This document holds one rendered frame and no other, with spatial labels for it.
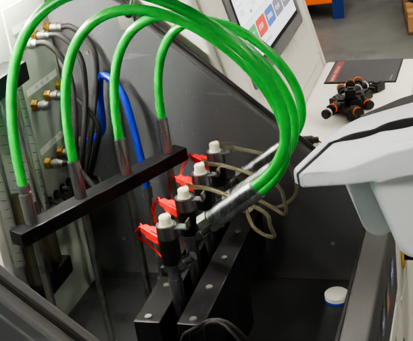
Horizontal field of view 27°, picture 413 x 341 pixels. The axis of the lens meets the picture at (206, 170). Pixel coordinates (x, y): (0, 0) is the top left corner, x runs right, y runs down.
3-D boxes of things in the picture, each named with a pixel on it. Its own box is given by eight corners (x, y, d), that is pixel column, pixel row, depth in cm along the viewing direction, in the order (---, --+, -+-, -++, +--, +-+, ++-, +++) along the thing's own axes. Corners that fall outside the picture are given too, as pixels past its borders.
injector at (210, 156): (249, 270, 139) (234, 153, 130) (220, 269, 140) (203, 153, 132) (253, 262, 141) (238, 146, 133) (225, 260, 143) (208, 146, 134)
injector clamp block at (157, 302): (217, 415, 117) (203, 323, 111) (151, 409, 120) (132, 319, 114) (270, 283, 146) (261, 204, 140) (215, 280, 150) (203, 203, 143)
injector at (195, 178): (237, 298, 132) (220, 176, 123) (207, 296, 134) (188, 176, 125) (242, 287, 134) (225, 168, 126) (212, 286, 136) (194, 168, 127)
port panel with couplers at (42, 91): (63, 197, 137) (20, 9, 124) (44, 197, 138) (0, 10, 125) (94, 164, 148) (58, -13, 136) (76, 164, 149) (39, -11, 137)
